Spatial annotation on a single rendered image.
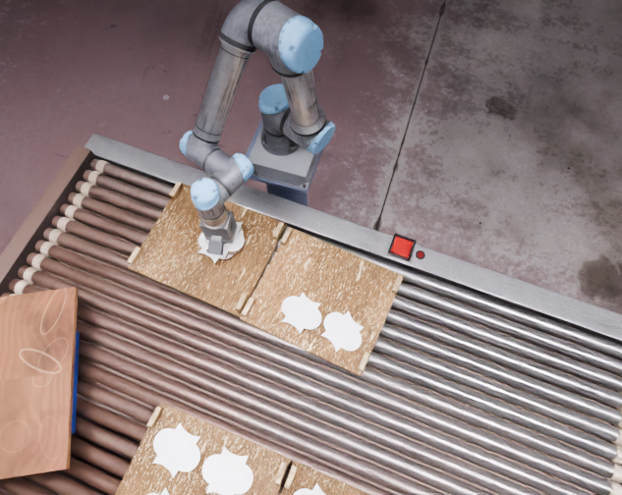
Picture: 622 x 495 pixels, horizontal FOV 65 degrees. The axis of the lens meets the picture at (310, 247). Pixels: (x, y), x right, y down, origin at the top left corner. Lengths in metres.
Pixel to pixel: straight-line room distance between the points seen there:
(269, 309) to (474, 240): 1.52
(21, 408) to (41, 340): 0.18
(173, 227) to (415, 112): 1.89
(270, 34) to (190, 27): 2.48
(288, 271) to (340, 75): 1.94
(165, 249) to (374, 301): 0.70
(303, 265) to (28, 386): 0.85
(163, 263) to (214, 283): 0.19
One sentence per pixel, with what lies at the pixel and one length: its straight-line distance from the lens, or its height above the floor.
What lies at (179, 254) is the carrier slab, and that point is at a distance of 1.66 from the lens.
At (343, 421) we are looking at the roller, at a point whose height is 0.92.
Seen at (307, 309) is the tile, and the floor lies 0.95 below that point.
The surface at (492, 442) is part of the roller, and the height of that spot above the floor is 0.92.
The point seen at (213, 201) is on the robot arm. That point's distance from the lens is 1.32.
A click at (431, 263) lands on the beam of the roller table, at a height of 0.92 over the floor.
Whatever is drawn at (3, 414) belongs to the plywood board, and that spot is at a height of 1.04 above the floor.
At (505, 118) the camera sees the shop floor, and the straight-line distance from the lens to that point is 3.27.
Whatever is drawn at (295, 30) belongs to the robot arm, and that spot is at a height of 1.60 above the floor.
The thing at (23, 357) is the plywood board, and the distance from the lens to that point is 1.62.
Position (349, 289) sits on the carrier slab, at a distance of 1.56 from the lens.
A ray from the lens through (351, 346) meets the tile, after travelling 1.50.
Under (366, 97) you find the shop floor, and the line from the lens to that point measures 3.19.
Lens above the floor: 2.41
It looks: 67 degrees down
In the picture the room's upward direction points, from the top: 2 degrees counter-clockwise
